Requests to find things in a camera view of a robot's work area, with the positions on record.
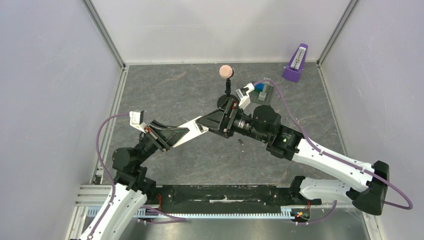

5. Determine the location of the blue building block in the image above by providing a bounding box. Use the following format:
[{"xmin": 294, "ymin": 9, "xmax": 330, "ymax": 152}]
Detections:
[{"xmin": 254, "ymin": 83, "xmax": 264, "ymax": 93}]

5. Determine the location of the purple cable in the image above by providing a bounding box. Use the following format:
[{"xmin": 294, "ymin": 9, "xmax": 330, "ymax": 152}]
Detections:
[
  {"xmin": 86, "ymin": 113, "xmax": 132, "ymax": 240},
  {"xmin": 253, "ymin": 78, "xmax": 414, "ymax": 211}
]

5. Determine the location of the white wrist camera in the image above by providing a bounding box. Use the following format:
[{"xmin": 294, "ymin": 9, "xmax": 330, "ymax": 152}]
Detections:
[
  {"xmin": 129, "ymin": 110, "xmax": 147, "ymax": 133},
  {"xmin": 235, "ymin": 82, "xmax": 255, "ymax": 110}
]

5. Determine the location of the microphone on black stand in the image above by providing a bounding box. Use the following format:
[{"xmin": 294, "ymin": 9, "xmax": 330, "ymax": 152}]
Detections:
[{"xmin": 216, "ymin": 65, "xmax": 240, "ymax": 108}]

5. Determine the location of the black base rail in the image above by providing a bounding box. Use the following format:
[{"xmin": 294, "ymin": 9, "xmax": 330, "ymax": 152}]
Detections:
[{"xmin": 146, "ymin": 184, "xmax": 322, "ymax": 214}]

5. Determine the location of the white slotted cable duct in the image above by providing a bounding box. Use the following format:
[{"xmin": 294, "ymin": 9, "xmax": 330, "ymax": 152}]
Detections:
[{"xmin": 87, "ymin": 206, "xmax": 311, "ymax": 220}]

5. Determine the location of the grey building block baseplate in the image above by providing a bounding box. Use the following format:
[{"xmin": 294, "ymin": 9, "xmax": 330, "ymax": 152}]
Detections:
[{"xmin": 249, "ymin": 83, "xmax": 275, "ymax": 106}]

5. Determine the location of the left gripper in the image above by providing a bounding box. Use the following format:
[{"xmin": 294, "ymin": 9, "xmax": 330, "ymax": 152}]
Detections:
[{"xmin": 135, "ymin": 119, "xmax": 190, "ymax": 166}]

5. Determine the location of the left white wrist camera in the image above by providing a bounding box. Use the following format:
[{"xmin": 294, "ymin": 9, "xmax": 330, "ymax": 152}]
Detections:
[{"xmin": 129, "ymin": 110, "xmax": 147, "ymax": 133}]

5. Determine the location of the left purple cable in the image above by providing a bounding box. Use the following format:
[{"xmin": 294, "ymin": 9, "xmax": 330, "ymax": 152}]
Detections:
[{"xmin": 86, "ymin": 113, "xmax": 132, "ymax": 240}]

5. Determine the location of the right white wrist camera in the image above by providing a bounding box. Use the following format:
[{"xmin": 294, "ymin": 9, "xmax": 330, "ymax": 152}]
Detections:
[{"xmin": 235, "ymin": 82, "xmax": 255, "ymax": 110}]

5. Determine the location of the grey building block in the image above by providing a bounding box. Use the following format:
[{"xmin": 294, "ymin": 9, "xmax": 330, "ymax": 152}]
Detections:
[{"xmin": 258, "ymin": 77, "xmax": 271, "ymax": 102}]

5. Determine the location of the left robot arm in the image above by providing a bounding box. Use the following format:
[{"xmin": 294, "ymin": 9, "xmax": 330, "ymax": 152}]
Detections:
[{"xmin": 79, "ymin": 119, "xmax": 195, "ymax": 240}]

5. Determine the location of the purple metronome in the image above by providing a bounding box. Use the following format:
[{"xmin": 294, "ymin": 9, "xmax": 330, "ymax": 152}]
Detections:
[{"xmin": 281, "ymin": 43, "xmax": 309, "ymax": 83}]

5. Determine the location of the white remote control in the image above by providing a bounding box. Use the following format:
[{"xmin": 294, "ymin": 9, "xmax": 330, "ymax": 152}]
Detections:
[{"xmin": 172, "ymin": 116, "xmax": 209, "ymax": 148}]

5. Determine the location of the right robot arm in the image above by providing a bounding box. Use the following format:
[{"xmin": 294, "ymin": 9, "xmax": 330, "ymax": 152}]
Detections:
[{"xmin": 195, "ymin": 98, "xmax": 389, "ymax": 216}]

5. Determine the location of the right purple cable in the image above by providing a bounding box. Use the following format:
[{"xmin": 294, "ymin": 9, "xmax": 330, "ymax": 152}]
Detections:
[{"xmin": 253, "ymin": 78, "xmax": 414, "ymax": 211}]

